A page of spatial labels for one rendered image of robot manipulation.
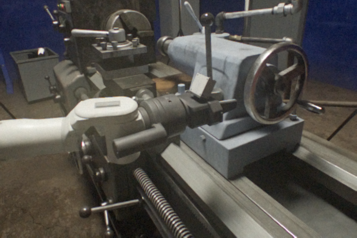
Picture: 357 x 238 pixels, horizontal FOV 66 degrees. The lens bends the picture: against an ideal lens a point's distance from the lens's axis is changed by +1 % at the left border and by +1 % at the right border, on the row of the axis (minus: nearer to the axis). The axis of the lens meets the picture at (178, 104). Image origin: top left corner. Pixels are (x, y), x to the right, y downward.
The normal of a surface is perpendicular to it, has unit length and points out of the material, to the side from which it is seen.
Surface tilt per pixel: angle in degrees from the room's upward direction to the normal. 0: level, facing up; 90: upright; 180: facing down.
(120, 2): 90
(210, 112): 90
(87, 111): 7
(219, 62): 82
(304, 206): 6
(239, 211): 36
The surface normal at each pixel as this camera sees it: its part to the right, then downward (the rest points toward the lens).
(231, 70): -0.86, 0.10
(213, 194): -0.53, -0.61
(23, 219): -0.03, -0.91
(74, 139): 0.21, 0.49
